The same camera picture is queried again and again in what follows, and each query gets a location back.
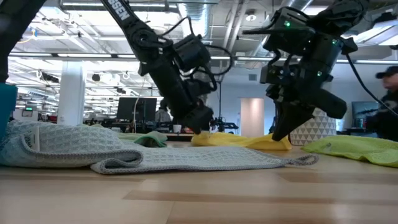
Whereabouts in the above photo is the dark wall screen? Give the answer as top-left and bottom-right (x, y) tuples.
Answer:
(351, 101), (382, 128)

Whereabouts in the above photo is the yellow microfiber towel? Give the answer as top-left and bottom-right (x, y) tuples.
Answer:
(190, 131), (293, 151)

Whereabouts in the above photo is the teal bin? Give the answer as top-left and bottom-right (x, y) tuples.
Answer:
(0, 82), (19, 142)

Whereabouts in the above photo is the lime green microfiber towel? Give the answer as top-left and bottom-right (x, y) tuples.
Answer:
(300, 134), (398, 169)

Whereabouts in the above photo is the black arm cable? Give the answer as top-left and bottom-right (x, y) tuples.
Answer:
(160, 15), (234, 93)
(345, 53), (398, 116)

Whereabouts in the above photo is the white triangle pattern planter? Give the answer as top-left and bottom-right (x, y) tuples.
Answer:
(289, 107), (337, 146)

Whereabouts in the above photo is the black computer monitor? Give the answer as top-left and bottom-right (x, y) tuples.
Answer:
(116, 96), (158, 123)

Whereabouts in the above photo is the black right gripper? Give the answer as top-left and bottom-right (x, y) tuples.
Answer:
(266, 55), (348, 141)

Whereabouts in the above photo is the grey waffle weave towel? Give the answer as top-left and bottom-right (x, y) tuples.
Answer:
(0, 119), (320, 175)

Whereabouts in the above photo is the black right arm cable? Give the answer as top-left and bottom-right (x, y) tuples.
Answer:
(345, 53), (398, 116)

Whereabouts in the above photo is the pale green microfiber towel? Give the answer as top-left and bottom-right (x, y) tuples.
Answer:
(80, 123), (169, 148)

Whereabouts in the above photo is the person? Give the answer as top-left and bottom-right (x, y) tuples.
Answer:
(154, 98), (173, 124)
(366, 65), (398, 142)

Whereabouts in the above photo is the black desk stand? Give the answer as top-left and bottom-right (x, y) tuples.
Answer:
(210, 116), (239, 133)

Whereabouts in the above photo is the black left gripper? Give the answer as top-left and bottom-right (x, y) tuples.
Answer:
(138, 51), (218, 135)

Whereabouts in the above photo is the ceiling light rail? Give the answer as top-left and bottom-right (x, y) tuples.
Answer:
(8, 52), (137, 60)

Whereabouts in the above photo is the silver ventilation duct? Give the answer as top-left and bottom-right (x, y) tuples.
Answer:
(177, 2), (213, 40)

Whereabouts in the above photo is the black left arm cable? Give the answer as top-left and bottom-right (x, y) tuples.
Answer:
(160, 15), (234, 93)

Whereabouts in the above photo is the white building column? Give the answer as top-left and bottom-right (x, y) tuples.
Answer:
(57, 60), (87, 127)

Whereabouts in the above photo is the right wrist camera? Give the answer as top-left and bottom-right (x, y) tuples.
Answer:
(260, 63), (290, 85)

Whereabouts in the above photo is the black metal rig frame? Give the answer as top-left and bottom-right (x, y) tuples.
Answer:
(217, 80), (223, 119)

